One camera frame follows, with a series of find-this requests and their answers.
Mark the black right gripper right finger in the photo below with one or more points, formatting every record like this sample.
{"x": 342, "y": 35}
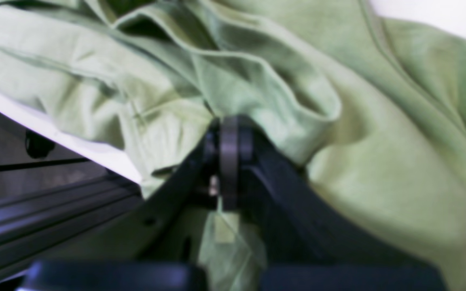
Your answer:
{"x": 309, "y": 245}

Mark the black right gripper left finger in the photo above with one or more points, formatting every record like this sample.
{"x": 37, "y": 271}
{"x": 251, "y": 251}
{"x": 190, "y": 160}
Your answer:
{"x": 113, "y": 259}

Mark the green t-shirt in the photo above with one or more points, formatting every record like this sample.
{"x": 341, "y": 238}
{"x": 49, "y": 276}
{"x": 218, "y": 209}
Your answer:
{"x": 373, "y": 108}

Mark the black aluminium table rail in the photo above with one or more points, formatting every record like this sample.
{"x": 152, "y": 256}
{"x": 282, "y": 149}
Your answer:
{"x": 34, "y": 224}

